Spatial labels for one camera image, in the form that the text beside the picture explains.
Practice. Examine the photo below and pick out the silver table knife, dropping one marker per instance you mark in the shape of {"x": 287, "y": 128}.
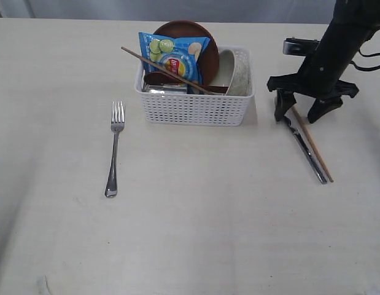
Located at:
{"x": 306, "y": 151}

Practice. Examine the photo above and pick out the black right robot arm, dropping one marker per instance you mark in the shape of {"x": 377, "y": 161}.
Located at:
{"x": 325, "y": 60}

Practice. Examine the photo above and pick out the blue chips bag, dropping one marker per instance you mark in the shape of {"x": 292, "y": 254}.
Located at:
{"x": 178, "y": 55}

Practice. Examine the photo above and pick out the wooden chopstick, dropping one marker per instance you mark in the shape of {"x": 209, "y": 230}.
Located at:
{"x": 197, "y": 86}
{"x": 312, "y": 143}

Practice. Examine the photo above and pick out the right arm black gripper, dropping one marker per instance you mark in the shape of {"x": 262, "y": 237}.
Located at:
{"x": 322, "y": 83}

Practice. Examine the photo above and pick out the stainless steel cup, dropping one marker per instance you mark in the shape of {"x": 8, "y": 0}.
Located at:
{"x": 165, "y": 88}

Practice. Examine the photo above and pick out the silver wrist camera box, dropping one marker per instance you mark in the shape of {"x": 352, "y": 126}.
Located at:
{"x": 299, "y": 47}

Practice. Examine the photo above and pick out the speckled ceramic bowl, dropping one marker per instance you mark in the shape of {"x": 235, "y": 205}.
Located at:
{"x": 233, "y": 73}

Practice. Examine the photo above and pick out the silver metal fork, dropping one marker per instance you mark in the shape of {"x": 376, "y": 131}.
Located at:
{"x": 117, "y": 126}

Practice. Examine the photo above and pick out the white perforated plastic basket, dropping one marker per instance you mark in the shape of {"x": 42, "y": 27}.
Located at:
{"x": 202, "y": 110}

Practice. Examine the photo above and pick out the dark red wooden spoon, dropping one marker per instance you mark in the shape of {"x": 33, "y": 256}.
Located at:
{"x": 160, "y": 78}

